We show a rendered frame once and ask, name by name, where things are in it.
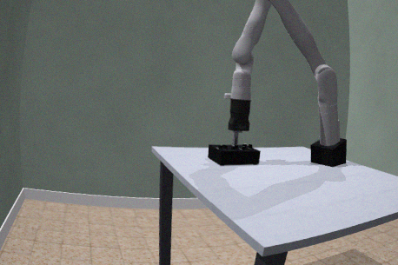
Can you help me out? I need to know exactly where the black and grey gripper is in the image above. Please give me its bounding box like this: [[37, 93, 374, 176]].
[[224, 85, 251, 146]]

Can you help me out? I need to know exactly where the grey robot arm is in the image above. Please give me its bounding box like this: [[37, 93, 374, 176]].
[[232, 0, 340, 146]]

